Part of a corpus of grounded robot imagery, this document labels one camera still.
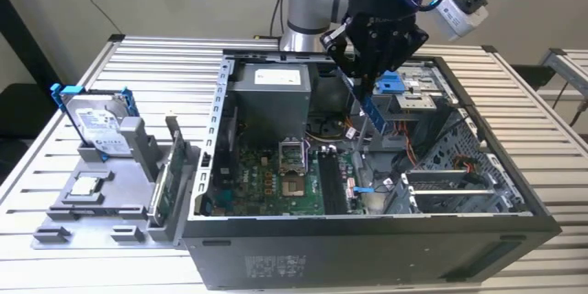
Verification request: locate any silver expansion slot cover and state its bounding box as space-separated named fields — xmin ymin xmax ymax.
xmin=412 ymin=189 xmax=497 ymax=196
xmin=406 ymin=169 xmax=469 ymax=176

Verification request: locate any metal drive cage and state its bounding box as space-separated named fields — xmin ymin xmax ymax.
xmin=348 ymin=61 xmax=453 ymax=152

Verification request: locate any CPU socket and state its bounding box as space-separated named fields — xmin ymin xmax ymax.
xmin=280 ymin=177 xmax=308 ymax=198

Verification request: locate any wire locking lever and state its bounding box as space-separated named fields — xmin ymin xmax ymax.
xmin=301 ymin=137 xmax=312 ymax=175

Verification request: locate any orange wire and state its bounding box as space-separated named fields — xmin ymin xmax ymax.
xmin=401 ymin=120 xmax=418 ymax=166

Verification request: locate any blue disk carrier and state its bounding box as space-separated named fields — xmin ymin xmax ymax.
xmin=49 ymin=82 xmax=138 ymax=164

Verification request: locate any grey parts rack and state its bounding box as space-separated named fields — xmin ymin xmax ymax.
xmin=29 ymin=116 xmax=202 ymax=250

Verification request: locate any RAM stick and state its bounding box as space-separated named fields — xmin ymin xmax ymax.
xmin=48 ymin=205 xmax=144 ymax=213
xmin=338 ymin=68 xmax=389 ymax=135

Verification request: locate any silver hard disk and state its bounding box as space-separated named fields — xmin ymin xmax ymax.
xmin=61 ymin=92 xmax=134 ymax=156

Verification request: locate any black PC case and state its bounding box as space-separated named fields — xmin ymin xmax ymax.
xmin=181 ymin=48 xmax=562 ymax=291

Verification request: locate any metal socket cover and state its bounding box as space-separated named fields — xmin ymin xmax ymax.
xmin=278 ymin=138 xmax=308 ymax=175

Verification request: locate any grey power supply unit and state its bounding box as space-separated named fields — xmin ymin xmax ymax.
xmin=228 ymin=63 xmax=313 ymax=143

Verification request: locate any orange red wire plug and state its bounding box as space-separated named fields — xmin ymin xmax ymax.
xmin=453 ymin=156 xmax=474 ymax=174

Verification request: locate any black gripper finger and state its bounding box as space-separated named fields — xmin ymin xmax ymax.
xmin=320 ymin=23 xmax=368 ymax=80
xmin=361 ymin=23 xmax=430 ymax=80

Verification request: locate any metal slat side table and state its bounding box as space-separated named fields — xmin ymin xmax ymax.
xmin=534 ymin=48 xmax=588 ymax=102

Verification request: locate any blue-tipped wire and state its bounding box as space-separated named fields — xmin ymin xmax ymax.
xmin=352 ymin=185 xmax=392 ymax=194

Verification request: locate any blue drive bay latch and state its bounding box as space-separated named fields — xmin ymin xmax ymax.
xmin=373 ymin=70 xmax=404 ymax=95

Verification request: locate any green motherboard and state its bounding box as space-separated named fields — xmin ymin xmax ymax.
xmin=208 ymin=142 xmax=368 ymax=218

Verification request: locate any graphics card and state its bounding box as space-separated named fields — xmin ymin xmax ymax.
xmin=149 ymin=107 xmax=188 ymax=229

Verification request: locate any silver CPU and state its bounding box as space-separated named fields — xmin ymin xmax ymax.
xmin=70 ymin=176 xmax=101 ymax=194

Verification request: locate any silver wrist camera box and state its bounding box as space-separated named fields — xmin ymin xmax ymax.
xmin=433 ymin=0 xmax=489 ymax=42

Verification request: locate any black RAM slot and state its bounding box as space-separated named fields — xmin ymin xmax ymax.
xmin=332 ymin=151 xmax=348 ymax=215
xmin=318 ymin=151 xmax=330 ymax=215
xmin=328 ymin=151 xmax=342 ymax=215
xmin=324 ymin=151 xmax=336 ymax=215

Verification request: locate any power supply wire bundle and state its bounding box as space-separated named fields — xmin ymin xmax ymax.
xmin=302 ymin=118 xmax=364 ymax=147

